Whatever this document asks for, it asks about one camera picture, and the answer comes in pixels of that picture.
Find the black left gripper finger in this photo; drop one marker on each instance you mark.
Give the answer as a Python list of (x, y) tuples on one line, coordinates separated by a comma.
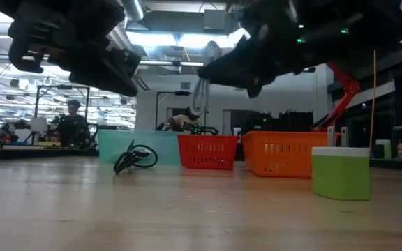
[(124, 62), (106, 80)]

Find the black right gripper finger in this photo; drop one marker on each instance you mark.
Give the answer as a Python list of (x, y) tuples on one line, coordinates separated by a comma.
[(254, 90), (236, 69)]

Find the green white charger cube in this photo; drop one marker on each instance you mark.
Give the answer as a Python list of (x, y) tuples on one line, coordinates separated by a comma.
[(340, 178)]

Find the black background robot arm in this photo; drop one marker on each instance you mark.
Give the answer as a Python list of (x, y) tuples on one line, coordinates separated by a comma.
[(201, 130)]

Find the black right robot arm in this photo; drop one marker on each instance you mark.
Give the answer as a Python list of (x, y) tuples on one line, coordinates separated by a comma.
[(368, 21)]

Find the teal plastic bin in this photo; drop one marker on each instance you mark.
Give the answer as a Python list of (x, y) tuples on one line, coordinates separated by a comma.
[(117, 146)]

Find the black cabinet row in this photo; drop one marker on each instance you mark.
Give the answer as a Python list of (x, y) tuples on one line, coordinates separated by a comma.
[(291, 121)]

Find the person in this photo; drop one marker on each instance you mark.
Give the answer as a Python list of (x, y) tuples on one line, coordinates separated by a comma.
[(183, 120), (72, 127)]

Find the orange plastic basket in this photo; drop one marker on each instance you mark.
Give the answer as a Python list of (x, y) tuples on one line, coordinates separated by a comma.
[(281, 153)]

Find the red plastic basket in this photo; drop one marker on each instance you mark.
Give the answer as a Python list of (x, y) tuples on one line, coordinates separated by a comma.
[(206, 151)]

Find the white green container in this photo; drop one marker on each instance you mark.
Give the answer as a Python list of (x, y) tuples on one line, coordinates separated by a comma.
[(384, 148)]

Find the black camera rig frame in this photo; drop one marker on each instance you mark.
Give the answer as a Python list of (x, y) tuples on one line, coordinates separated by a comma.
[(61, 87), (181, 93)]

